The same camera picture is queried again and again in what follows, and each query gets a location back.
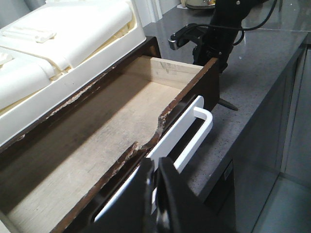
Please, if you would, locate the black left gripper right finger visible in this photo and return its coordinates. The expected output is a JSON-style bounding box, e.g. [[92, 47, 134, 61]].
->
[[155, 157, 234, 233]]

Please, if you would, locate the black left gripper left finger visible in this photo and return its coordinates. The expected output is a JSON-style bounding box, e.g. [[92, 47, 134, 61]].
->
[[84, 158, 154, 233]]

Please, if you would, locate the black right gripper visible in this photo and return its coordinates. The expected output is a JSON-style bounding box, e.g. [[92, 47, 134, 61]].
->
[[193, 21, 241, 73]]

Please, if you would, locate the white drawer handle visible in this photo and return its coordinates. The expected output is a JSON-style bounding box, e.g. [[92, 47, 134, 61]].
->
[[93, 95, 214, 223]]

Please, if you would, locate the dark wooden drawer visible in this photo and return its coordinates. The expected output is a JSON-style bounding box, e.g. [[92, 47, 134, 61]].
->
[[0, 56, 219, 233]]

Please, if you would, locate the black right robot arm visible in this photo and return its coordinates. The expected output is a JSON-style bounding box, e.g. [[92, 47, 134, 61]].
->
[[168, 0, 277, 74]]

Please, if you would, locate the dark wooden drawer cabinet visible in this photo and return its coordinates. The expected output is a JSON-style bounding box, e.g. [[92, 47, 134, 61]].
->
[[0, 36, 161, 152]]

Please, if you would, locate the black glass appliance panel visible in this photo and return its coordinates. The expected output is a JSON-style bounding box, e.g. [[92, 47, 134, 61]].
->
[[204, 160, 236, 231]]

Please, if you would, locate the round object on counter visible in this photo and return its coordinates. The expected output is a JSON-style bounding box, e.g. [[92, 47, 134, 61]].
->
[[181, 0, 216, 10]]

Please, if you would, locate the black cable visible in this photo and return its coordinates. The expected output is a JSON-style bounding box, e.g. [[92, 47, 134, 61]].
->
[[191, 0, 278, 47]]

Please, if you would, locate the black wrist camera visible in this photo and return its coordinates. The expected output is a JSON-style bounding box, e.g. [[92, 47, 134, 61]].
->
[[168, 23, 207, 50]]

